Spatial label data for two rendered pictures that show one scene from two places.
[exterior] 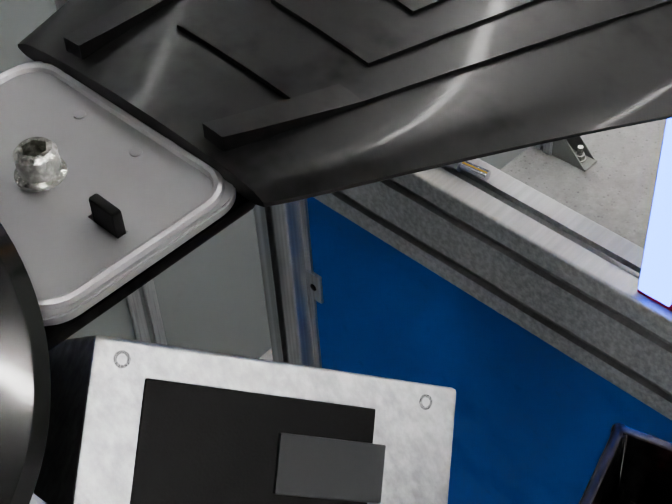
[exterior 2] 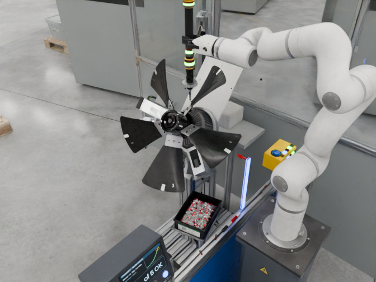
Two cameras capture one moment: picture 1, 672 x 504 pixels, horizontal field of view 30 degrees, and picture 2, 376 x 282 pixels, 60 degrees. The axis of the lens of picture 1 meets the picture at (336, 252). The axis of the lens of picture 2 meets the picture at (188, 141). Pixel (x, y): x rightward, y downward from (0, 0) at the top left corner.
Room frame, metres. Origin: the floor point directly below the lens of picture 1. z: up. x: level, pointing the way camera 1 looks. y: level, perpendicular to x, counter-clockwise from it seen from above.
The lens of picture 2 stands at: (0.14, -1.27, 2.15)
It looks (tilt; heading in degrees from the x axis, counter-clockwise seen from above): 37 degrees down; 86
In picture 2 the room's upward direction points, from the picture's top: 1 degrees counter-clockwise
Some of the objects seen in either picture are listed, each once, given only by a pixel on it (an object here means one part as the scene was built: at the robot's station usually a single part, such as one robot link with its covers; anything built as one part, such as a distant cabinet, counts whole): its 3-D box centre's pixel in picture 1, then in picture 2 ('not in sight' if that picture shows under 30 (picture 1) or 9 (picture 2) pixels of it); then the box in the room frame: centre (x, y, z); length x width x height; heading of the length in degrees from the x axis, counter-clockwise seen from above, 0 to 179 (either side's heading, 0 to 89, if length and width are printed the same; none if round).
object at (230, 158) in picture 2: not in sight; (229, 174); (0.57, 0.53, 0.42); 0.04 x 0.04 x 0.83; 43
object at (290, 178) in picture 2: not in sight; (291, 184); (0.59, -0.42, 1.25); 0.19 x 0.12 x 0.24; 35
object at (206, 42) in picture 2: not in sight; (209, 45); (0.32, 0.00, 1.65); 0.11 x 0.10 x 0.07; 133
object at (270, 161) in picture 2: not in sight; (279, 156); (0.71, 0.01, 1.02); 0.16 x 0.10 x 0.11; 43
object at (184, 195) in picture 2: not in sight; (187, 202); (0.23, 0.24, 0.46); 0.09 x 0.05 x 0.91; 133
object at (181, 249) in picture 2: not in sight; (196, 232); (0.30, 0.31, 0.04); 0.62 x 0.45 x 0.08; 43
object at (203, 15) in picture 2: not in sight; (202, 20); (0.38, 0.69, 1.53); 0.10 x 0.07 x 0.09; 78
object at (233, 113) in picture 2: not in sight; (226, 113); (0.54, 0.61, 0.92); 0.17 x 0.16 x 0.11; 43
